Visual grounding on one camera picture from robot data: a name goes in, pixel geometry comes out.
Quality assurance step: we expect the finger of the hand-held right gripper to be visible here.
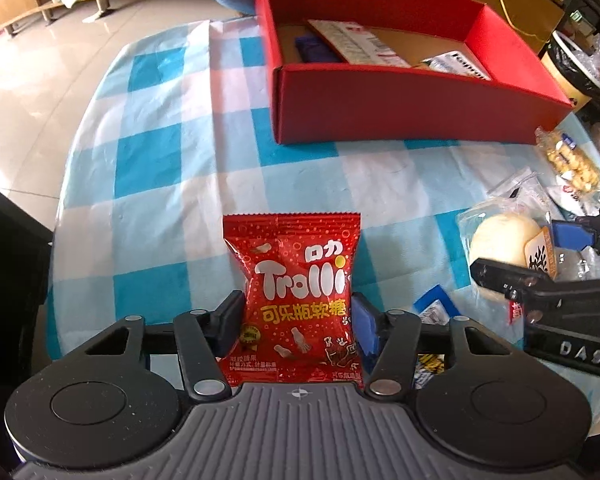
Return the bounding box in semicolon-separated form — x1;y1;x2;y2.
469;257;562;307
550;206;600;263

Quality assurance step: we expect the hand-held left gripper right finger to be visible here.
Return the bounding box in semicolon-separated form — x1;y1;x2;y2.
352;294;519;397

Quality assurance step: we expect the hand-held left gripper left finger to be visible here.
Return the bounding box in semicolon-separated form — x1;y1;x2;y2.
70;290;247;405

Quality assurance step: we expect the bun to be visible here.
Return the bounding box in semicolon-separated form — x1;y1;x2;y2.
455;180;562;321

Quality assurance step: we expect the yellow waffle packet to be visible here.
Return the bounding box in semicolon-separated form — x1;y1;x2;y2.
535;127;600;196

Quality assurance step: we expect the red gummy candy packet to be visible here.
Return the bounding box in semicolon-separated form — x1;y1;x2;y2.
222;211;366;392

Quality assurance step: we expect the white wafer packet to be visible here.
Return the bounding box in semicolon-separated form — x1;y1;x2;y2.
420;51;493;81

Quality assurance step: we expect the red cardboard box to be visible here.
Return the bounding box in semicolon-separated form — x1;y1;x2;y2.
254;0;575;146

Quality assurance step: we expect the white paper packet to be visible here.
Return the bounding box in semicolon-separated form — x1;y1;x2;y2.
307;20;412;67

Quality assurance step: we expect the dark blue snack packet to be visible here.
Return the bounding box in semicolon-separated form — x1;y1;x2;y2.
295;34;344;64

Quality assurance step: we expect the long grey snack packet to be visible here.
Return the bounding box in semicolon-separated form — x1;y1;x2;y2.
550;247;600;283

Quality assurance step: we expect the small white black-print packet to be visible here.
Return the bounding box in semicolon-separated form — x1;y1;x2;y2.
555;182;600;217

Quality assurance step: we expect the blue printed snack packet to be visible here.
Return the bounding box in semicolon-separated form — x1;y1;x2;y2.
412;284;454;391

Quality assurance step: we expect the yellow trash bin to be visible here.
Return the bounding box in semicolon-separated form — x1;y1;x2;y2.
540;30;600;114

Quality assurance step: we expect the blue checkered tablecloth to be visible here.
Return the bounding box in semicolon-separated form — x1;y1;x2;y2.
45;17;600;436

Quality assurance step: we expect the dark furniture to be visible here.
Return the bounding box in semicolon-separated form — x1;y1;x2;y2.
0;175;56;461

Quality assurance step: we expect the yellow cable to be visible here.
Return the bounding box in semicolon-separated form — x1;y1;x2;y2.
487;0;549;42

